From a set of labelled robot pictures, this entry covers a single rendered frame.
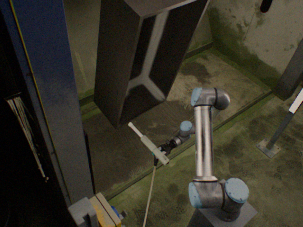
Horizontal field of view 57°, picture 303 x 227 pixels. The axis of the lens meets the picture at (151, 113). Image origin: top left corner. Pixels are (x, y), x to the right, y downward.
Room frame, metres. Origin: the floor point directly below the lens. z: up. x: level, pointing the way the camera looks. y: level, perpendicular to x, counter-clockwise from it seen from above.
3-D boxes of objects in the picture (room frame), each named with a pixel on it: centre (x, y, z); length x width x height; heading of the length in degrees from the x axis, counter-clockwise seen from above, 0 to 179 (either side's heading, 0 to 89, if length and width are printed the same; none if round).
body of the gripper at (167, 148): (1.37, -0.17, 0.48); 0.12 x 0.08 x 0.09; 136
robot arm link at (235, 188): (0.83, -0.55, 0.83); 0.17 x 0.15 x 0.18; 98
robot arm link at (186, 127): (1.50, -0.30, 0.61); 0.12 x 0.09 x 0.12; 98
